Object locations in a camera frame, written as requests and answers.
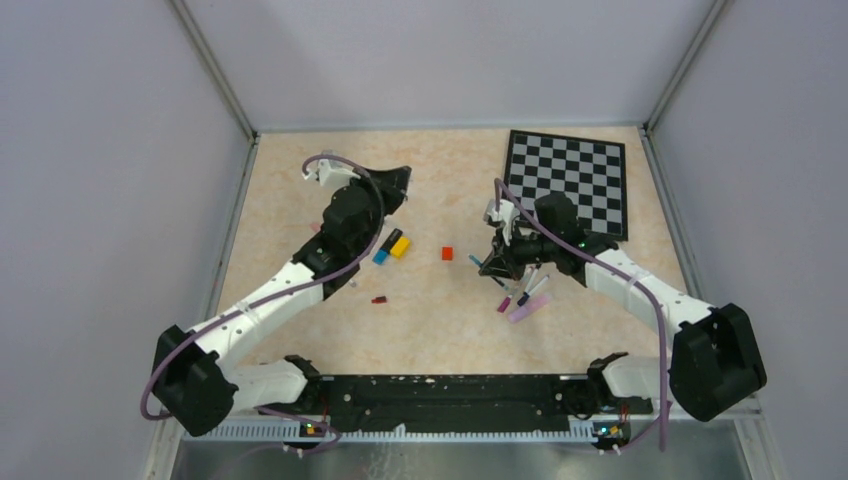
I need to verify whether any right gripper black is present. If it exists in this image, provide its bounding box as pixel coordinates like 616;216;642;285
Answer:
480;221;558;282

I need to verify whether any black capped white marker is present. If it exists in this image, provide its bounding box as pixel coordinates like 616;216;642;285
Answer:
522;264;542;297

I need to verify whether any blue teal pen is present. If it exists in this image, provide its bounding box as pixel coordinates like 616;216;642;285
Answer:
468;254;512;296

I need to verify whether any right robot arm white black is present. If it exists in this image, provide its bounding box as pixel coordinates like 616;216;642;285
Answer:
479;193;768;422

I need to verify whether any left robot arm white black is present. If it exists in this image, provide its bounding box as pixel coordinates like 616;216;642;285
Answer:
143;155;412;437

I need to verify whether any pink highlighter pen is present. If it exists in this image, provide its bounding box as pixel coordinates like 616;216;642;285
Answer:
508;294;552;323

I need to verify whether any yellow block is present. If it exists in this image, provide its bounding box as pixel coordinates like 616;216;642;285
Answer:
389;236;411;258

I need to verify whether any black white checkerboard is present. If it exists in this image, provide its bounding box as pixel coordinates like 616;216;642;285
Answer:
504;130;629;241

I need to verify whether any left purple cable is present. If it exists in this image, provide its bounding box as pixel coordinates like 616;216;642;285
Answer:
140;154;387;458

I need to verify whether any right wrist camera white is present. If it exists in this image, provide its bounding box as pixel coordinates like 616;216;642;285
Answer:
483;198;519;227

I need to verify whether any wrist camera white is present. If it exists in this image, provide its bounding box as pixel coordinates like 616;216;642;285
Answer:
316;158;360;190
483;198;519;227

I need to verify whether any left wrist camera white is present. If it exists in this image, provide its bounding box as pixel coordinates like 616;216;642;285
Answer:
316;158;360;190

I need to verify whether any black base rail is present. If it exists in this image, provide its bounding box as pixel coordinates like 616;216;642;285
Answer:
268;374;654;433

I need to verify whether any white cable duct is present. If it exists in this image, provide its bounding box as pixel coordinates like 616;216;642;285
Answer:
182;417;603;444

